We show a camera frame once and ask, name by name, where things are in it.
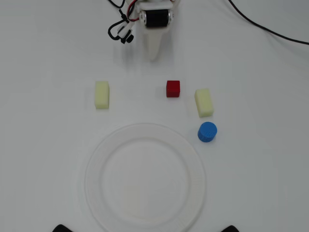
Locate pale yellow rectangular block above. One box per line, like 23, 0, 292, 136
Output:
194, 88, 215, 118
94, 81, 111, 110

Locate red and black motor wires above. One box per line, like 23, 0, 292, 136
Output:
125, 0, 140, 21

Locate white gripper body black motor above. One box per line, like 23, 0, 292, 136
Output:
138, 2, 175, 31

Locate blue cylinder block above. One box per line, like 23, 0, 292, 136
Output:
197, 121, 218, 144

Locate red cube block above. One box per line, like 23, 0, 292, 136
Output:
166, 80, 181, 98

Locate white round plate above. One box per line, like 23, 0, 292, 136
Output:
84, 123, 207, 232

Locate black looped camera cable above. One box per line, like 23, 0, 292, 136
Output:
107, 0, 130, 41

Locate white camera with black lens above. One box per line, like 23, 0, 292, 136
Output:
117, 20, 135, 44

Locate black stand leg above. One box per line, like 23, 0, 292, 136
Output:
52, 224, 73, 232
221, 225, 243, 232

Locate thin black cable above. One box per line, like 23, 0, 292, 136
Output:
228, 0, 309, 45

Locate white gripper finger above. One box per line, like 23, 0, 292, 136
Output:
141, 27, 168, 61

